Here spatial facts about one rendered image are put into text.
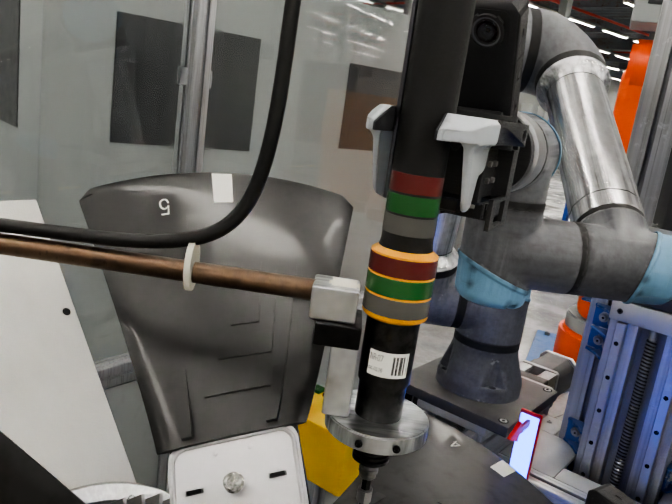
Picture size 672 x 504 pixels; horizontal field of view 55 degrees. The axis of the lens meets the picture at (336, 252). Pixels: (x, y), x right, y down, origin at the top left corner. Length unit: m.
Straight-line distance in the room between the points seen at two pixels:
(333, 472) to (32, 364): 0.44
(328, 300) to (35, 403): 0.33
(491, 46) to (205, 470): 0.36
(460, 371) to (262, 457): 0.74
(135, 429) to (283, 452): 0.88
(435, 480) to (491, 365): 0.55
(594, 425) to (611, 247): 0.57
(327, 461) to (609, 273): 0.46
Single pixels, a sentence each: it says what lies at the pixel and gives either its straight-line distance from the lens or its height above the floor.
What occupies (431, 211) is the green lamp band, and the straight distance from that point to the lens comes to 0.40.
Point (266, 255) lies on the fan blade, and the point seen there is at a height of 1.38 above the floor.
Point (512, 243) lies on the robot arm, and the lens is 0.65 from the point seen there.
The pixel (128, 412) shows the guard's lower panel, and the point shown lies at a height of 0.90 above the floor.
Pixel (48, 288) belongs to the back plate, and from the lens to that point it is 0.70.
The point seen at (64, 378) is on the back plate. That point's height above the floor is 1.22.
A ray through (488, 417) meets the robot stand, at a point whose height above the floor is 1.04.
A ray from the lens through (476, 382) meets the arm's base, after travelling 1.16.
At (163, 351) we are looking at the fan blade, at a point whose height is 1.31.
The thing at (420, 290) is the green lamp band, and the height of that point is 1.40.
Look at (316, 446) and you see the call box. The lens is 0.94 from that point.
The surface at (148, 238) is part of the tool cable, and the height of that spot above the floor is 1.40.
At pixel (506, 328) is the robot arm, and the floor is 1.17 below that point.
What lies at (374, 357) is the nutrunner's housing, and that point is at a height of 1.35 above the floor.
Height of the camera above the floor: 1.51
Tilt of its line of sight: 13 degrees down
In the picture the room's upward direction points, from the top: 8 degrees clockwise
